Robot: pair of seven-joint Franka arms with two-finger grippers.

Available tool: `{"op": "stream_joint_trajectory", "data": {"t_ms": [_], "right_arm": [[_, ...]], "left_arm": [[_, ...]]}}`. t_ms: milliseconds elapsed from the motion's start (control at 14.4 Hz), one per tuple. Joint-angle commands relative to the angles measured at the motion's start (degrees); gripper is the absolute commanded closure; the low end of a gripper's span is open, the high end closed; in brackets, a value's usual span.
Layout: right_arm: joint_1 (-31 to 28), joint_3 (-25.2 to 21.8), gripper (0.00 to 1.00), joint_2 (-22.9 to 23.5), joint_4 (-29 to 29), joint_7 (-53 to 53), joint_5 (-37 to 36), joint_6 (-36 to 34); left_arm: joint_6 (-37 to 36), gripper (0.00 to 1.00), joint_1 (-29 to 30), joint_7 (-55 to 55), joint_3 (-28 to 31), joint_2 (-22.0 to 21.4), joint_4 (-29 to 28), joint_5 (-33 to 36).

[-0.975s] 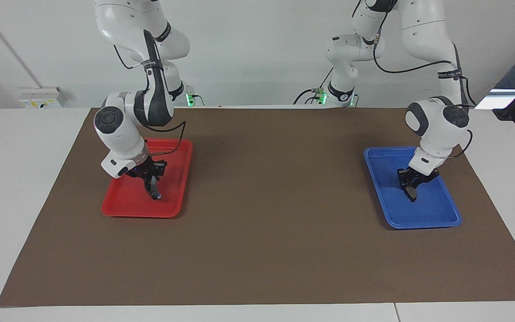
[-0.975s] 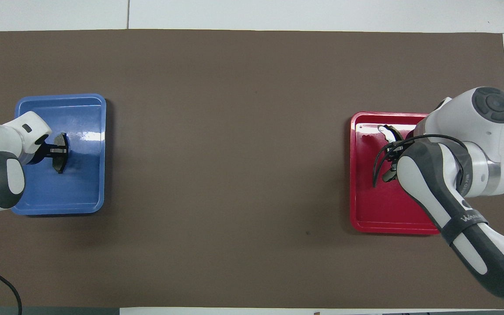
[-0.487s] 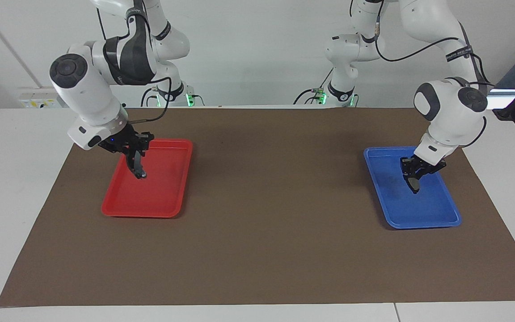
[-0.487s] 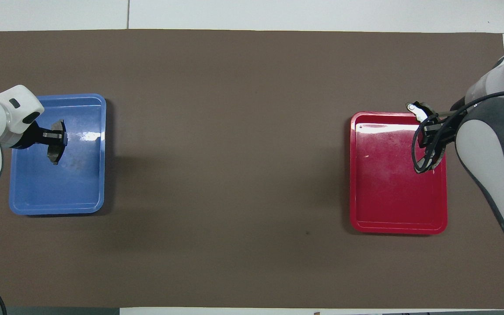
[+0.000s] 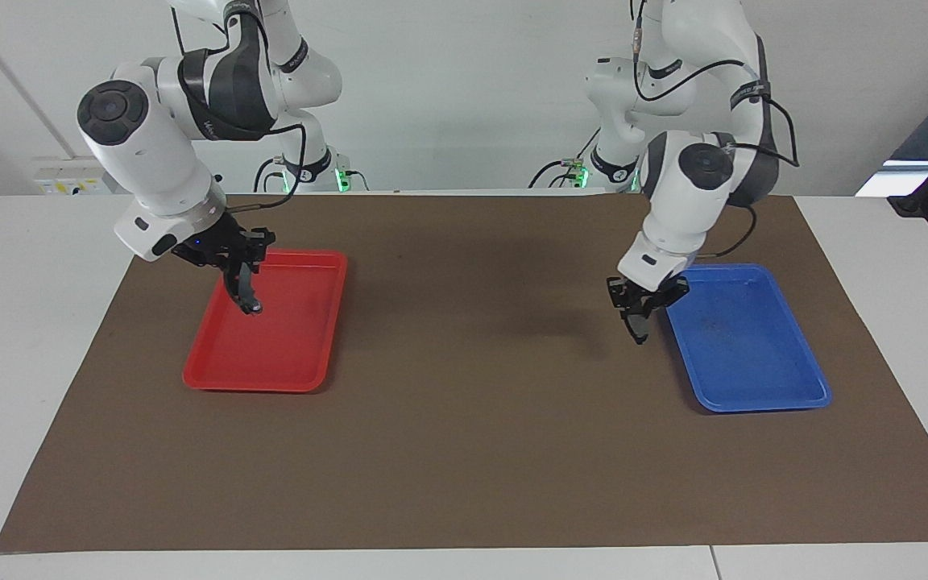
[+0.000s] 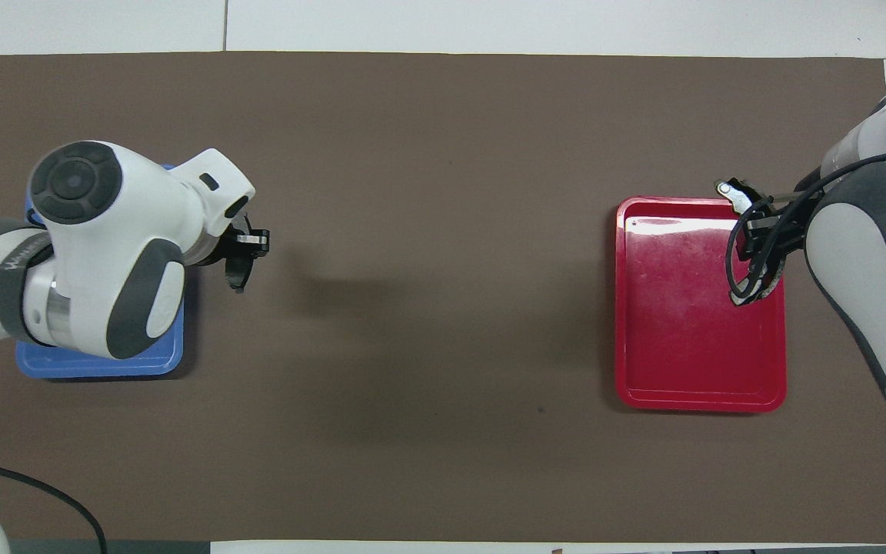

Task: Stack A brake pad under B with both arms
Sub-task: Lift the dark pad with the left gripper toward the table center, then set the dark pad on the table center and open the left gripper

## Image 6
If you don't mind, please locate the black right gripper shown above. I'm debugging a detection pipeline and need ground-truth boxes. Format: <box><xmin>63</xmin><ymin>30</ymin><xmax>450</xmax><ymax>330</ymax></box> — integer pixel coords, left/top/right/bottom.
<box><xmin>743</xmin><ymin>185</ymin><xmax>824</xmax><ymax>264</ymax></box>

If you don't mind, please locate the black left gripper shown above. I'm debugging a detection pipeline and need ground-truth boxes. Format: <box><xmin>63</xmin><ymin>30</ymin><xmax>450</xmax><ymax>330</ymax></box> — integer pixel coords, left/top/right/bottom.
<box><xmin>216</xmin><ymin>214</ymin><xmax>270</xmax><ymax>264</ymax></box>

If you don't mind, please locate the small dark brake pad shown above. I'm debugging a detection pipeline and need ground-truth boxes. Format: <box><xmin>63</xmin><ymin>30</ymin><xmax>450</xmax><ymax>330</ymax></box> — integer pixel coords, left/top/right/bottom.
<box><xmin>225</xmin><ymin>256</ymin><xmax>257</xmax><ymax>294</ymax></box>

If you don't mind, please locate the red plastic tray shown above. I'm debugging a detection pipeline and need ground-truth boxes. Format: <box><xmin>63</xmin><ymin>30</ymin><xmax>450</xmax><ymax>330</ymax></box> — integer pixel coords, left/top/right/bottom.
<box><xmin>615</xmin><ymin>196</ymin><xmax>788</xmax><ymax>413</ymax></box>

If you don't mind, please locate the brown table mat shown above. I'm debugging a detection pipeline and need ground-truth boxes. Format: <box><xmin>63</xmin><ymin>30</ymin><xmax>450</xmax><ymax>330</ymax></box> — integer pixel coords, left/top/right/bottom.
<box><xmin>0</xmin><ymin>52</ymin><xmax>886</xmax><ymax>544</ymax></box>

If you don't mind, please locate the blue plastic tray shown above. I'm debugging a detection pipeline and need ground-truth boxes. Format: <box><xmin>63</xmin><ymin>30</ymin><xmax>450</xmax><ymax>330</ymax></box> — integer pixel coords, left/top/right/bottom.
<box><xmin>15</xmin><ymin>164</ymin><xmax>186</xmax><ymax>379</ymax></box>

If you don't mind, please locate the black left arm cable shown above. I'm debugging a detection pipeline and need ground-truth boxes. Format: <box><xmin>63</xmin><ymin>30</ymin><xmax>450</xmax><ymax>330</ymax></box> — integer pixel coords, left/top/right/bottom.
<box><xmin>0</xmin><ymin>245</ymin><xmax>109</xmax><ymax>554</ymax></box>

